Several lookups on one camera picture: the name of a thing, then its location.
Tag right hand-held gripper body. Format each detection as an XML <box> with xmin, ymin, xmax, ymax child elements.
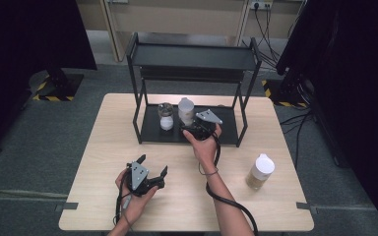
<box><xmin>180</xmin><ymin>109</ymin><xmax>224</xmax><ymax>142</ymax></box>

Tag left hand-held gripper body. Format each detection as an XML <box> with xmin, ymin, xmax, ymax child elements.
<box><xmin>124</xmin><ymin>160</ymin><xmax>165</xmax><ymax>198</ymax></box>

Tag white-lidded jar of white powder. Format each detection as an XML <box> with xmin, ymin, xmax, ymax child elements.
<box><xmin>177</xmin><ymin>96</ymin><xmax>196</xmax><ymax>127</ymax></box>

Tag black metal shelf rack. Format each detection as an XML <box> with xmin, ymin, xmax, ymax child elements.
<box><xmin>126</xmin><ymin>31</ymin><xmax>263</xmax><ymax>148</ymax></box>

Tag white-lidded jar of brown powder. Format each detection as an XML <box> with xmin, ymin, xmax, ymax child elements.
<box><xmin>245</xmin><ymin>152</ymin><xmax>276</xmax><ymax>191</ymax></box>

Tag person's right hand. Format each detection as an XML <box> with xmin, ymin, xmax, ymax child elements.
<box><xmin>182</xmin><ymin>123</ymin><xmax>223</xmax><ymax>173</ymax></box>

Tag person's left hand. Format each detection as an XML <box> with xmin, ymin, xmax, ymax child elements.
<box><xmin>114</xmin><ymin>168</ymin><xmax>160</xmax><ymax>228</ymax></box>

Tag clear-lidded glass jar, white powder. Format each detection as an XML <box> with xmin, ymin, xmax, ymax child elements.
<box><xmin>157</xmin><ymin>102</ymin><xmax>175</xmax><ymax>132</ymax></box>

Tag thin wrist band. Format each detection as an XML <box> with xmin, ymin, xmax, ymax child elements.
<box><xmin>198</xmin><ymin>161</ymin><xmax>220</xmax><ymax>177</ymax></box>

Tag grey tape strip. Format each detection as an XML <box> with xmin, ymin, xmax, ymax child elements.
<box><xmin>295</xmin><ymin>202</ymin><xmax>319</xmax><ymax>215</ymax></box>
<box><xmin>54</xmin><ymin>202</ymin><xmax>79</xmax><ymax>211</ymax></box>

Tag stand base with striped tape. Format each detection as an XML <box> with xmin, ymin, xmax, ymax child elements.
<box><xmin>29</xmin><ymin>68</ymin><xmax>85</xmax><ymax>102</ymax></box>
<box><xmin>261</xmin><ymin>77</ymin><xmax>309</xmax><ymax>108</ymax></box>

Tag beige wooden cabinet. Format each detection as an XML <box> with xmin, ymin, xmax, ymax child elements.
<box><xmin>75</xmin><ymin>0</ymin><xmax>306</xmax><ymax>63</ymax></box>

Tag white power strip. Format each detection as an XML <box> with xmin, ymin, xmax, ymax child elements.
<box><xmin>249</xmin><ymin>0</ymin><xmax>274</xmax><ymax>10</ymax></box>

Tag dark curtain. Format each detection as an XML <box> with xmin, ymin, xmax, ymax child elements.
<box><xmin>275</xmin><ymin>0</ymin><xmax>378</xmax><ymax>236</ymax></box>
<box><xmin>0</xmin><ymin>0</ymin><xmax>97</xmax><ymax>155</ymax></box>

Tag left hand-held gripper black cable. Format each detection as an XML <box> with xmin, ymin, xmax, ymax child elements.
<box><xmin>112</xmin><ymin>168</ymin><xmax>134</xmax><ymax>230</ymax></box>

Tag hand-held gripper black cable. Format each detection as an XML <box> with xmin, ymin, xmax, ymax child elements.
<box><xmin>205</xmin><ymin>132</ymin><xmax>260</xmax><ymax>236</ymax></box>
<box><xmin>112</xmin><ymin>168</ymin><xmax>134</xmax><ymax>230</ymax></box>

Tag right hand-held gripper black cable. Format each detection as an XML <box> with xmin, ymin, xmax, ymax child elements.
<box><xmin>205</xmin><ymin>132</ymin><xmax>260</xmax><ymax>236</ymax></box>

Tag black floor cables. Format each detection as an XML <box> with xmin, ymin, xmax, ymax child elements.
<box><xmin>279</xmin><ymin>109</ymin><xmax>313</xmax><ymax>169</ymax></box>

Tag black power cables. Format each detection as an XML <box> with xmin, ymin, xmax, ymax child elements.
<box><xmin>240</xmin><ymin>7</ymin><xmax>282</xmax><ymax>69</ymax></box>

